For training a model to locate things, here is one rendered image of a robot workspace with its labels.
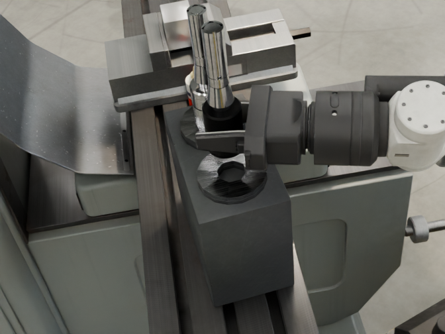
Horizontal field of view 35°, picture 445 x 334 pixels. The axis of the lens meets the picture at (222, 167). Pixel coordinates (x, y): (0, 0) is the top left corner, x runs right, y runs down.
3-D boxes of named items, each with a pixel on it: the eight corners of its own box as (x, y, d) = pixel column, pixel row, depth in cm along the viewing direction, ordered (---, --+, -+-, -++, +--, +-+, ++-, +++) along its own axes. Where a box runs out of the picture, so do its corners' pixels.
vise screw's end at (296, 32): (308, 33, 136) (308, 24, 135) (310, 38, 135) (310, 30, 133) (288, 37, 136) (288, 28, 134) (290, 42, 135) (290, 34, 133)
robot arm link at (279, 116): (251, 63, 86) (351, 64, 85) (256, 121, 93) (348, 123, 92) (241, 135, 78) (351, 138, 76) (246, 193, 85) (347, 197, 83)
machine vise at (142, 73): (280, 32, 143) (278, -15, 135) (299, 77, 133) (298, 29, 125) (110, 65, 141) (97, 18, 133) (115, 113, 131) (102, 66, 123)
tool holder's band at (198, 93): (228, 97, 91) (227, 91, 90) (192, 103, 91) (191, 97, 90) (222, 74, 94) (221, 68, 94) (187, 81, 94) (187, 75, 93)
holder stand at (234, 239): (251, 179, 116) (242, 84, 102) (295, 285, 101) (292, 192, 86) (180, 197, 115) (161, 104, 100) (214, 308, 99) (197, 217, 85)
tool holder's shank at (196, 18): (220, 88, 91) (211, 14, 83) (196, 93, 91) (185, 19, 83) (216, 73, 93) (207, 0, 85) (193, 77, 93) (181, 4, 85)
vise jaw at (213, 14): (220, 18, 136) (218, 0, 134) (233, 55, 128) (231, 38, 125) (190, 23, 136) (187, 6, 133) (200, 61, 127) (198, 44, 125)
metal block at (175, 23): (191, 26, 133) (187, -1, 129) (197, 45, 129) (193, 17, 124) (164, 32, 133) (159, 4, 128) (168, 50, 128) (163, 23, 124)
